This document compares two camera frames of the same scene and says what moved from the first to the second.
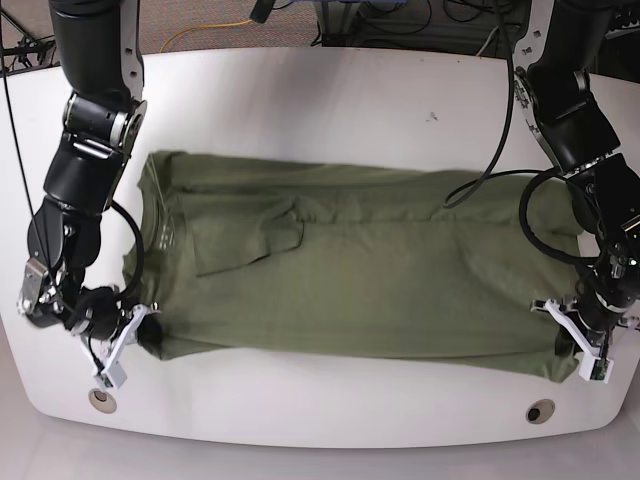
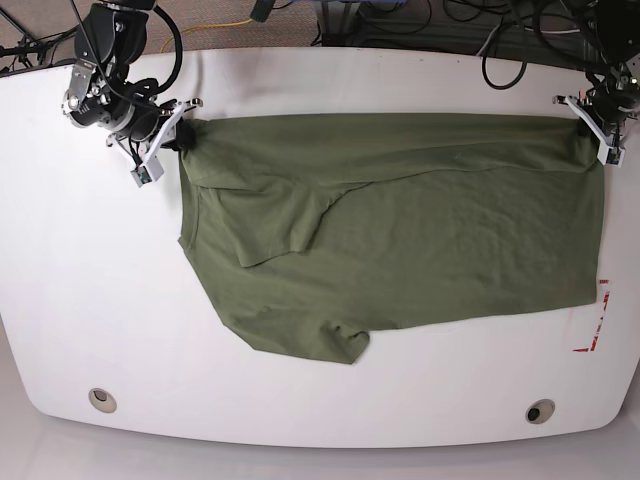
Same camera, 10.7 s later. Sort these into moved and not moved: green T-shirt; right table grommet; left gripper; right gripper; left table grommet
Moved: green T-shirt; right gripper; left gripper
Not moved: left table grommet; right table grommet
